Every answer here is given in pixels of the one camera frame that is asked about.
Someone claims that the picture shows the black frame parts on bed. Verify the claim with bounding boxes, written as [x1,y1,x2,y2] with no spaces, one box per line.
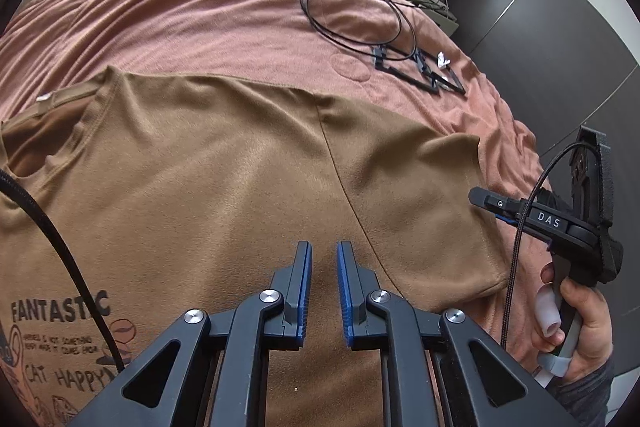
[372,46,466,96]

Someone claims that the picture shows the pink terry bed blanket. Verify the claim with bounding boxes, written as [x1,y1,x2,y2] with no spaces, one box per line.
[1,0,550,369]

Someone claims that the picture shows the right hand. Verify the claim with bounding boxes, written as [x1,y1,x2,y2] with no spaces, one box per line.
[530,261,614,384]

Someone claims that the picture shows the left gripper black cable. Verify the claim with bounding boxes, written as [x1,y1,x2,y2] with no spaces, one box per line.
[0,168,126,373]

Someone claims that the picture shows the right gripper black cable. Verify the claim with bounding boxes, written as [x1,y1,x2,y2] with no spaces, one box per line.
[499,140,601,350]

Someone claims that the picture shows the brown printed t-shirt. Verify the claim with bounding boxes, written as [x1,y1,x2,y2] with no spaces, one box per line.
[1,69,506,426]

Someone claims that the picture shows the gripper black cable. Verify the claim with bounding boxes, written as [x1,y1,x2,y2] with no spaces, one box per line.
[0,168,126,373]
[499,140,601,350]

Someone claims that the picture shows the black coiled cable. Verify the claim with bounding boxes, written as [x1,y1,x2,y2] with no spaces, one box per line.
[298,0,420,62]

